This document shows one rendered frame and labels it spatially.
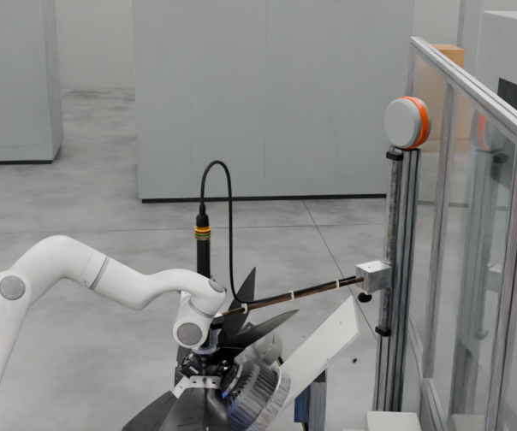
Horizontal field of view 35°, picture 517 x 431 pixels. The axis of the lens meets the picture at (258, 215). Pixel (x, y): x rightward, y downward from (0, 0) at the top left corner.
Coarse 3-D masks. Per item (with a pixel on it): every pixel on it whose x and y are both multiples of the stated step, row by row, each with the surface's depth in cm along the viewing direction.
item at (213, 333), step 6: (216, 318) 231; (222, 318) 232; (216, 324) 231; (222, 324) 232; (210, 330) 233; (216, 330) 232; (210, 336) 233; (216, 336) 233; (210, 342) 234; (216, 342) 233; (192, 348) 232; (198, 348) 231; (204, 348) 231; (210, 348) 231
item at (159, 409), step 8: (168, 392) 248; (160, 400) 248; (168, 400) 246; (144, 408) 251; (152, 408) 248; (160, 408) 246; (168, 408) 245; (136, 416) 251; (144, 416) 249; (152, 416) 247; (160, 416) 245; (128, 424) 252; (136, 424) 249; (144, 424) 247; (152, 424) 245; (160, 424) 244
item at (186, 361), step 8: (192, 352) 247; (184, 360) 248; (192, 360) 239; (200, 360) 240; (208, 360) 240; (216, 360) 242; (232, 360) 246; (184, 368) 240; (200, 368) 240; (208, 368) 240; (216, 368) 241; (224, 368) 244; (232, 368) 242; (224, 376) 241; (232, 376) 241; (224, 384) 240
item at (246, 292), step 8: (248, 280) 258; (240, 288) 254; (248, 288) 262; (240, 296) 257; (248, 296) 265; (232, 304) 253; (240, 304) 259; (248, 304) 267; (248, 312) 269; (224, 320) 251; (232, 320) 256; (240, 320) 262; (224, 328) 253; (232, 328) 257; (240, 328) 263; (232, 336) 258
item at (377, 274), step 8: (360, 264) 262; (368, 264) 262; (376, 264) 262; (384, 264) 262; (360, 272) 260; (368, 272) 256; (376, 272) 257; (384, 272) 259; (368, 280) 257; (376, 280) 258; (384, 280) 260; (368, 288) 258; (376, 288) 259; (384, 288) 261
